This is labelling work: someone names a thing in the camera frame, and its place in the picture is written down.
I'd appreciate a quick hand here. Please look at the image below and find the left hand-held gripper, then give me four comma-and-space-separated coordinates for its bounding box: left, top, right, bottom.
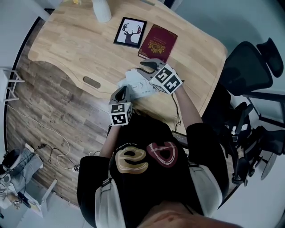
108, 85, 134, 127

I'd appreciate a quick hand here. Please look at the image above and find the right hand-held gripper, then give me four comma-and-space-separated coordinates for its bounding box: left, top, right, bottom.
136, 58, 184, 96

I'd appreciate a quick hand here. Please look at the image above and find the white lidded wet wipe pack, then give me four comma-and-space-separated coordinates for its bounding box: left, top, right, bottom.
117, 69, 161, 100

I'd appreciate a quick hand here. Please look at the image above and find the person's left forearm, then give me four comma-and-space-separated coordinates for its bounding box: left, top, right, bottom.
99, 124, 121, 159

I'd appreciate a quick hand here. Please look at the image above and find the person's right forearm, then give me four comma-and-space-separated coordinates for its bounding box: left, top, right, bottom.
172, 85, 203, 132

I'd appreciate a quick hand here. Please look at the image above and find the maroon hardcover book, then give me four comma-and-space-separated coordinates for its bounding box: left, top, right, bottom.
138, 24, 178, 63

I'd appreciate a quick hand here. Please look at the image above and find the black box device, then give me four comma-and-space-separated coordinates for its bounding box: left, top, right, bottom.
171, 130, 189, 147

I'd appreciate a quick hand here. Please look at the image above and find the white ceramic vase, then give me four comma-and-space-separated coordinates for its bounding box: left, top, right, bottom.
92, 0, 112, 23

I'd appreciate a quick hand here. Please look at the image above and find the person's black printed shirt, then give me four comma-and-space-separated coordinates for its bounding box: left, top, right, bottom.
77, 113, 230, 228

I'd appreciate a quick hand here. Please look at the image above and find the black mesh office chair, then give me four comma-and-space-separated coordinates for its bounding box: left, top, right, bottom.
219, 37, 285, 96

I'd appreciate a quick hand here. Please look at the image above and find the white wooden chair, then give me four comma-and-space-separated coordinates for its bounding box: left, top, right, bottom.
0, 68, 25, 103

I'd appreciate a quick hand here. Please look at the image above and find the white furniture leg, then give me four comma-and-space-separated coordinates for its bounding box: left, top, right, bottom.
40, 179, 58, 212

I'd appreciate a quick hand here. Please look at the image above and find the person's chin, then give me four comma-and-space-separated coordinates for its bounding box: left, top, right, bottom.
138, 204, 243, 228

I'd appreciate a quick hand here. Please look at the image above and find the grey round stand base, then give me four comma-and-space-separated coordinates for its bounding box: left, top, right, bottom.
260, 153, 278, 181

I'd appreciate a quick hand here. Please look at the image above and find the black deer picture frame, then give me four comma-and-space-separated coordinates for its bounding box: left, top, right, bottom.
113, 17, 148, 49

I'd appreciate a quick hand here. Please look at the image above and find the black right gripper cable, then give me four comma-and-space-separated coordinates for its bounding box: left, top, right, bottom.
171, 93, 182, 134

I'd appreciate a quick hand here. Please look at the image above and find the white floor cable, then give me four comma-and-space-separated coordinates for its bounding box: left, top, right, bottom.
5, 104, 101, 171

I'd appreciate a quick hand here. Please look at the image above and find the white power strip with cables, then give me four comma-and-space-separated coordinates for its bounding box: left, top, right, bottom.
33, 143, 80, 172

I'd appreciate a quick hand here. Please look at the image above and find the person's left grey shoulder strap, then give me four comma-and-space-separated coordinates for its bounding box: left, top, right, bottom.
95, 178, 126, 228

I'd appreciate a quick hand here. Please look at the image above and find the person's grey shoulder strap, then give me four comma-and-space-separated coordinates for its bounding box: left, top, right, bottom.
95, 178, 126, 228
189, 164, 223, 218

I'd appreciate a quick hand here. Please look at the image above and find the white table with dark frame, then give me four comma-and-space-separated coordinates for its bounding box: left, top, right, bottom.
242, 91, 285, 129

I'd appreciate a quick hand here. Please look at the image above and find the person's right grey shoulder strap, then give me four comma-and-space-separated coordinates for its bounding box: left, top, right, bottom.
189, 164, 223, 218

